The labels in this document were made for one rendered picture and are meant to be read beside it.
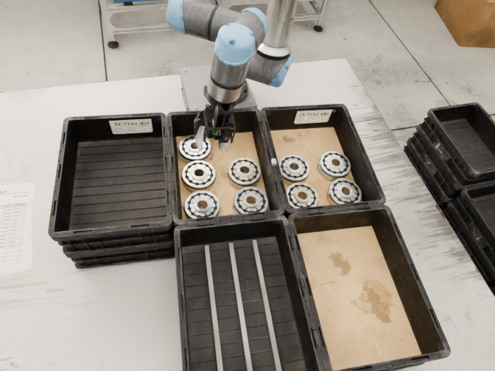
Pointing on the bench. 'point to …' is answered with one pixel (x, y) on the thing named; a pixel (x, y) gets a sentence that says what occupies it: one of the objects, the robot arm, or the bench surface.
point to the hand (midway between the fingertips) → (209, 143)
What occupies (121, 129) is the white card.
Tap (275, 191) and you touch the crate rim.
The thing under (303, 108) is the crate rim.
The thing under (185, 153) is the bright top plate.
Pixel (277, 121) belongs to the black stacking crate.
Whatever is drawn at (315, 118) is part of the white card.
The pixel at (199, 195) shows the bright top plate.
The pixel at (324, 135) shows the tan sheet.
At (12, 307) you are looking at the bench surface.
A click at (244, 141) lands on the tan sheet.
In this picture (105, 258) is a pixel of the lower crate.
